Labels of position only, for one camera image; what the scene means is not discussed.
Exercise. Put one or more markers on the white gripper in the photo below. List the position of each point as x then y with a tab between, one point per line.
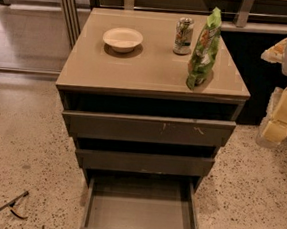
276	129

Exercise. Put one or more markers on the green rice chip bag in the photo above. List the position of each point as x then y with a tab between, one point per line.
206	49

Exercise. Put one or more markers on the grey middle drawer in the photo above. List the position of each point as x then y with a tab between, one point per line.
144	163

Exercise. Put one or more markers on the grey drawer cabinet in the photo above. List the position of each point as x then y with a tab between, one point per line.
150	81

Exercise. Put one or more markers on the grey top drawer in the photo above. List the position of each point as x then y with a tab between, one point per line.
140	128

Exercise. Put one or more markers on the grey open bottom drawer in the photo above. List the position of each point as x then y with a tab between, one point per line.
136	202

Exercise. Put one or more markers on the white soda can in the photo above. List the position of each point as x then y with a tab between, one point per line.
183	37

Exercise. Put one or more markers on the white paper bowl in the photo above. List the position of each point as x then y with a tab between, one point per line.
122	39

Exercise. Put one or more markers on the dark stick on floor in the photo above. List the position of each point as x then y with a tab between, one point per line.
11	205

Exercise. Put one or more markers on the metal railing frame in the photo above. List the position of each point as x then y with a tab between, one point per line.
251	25

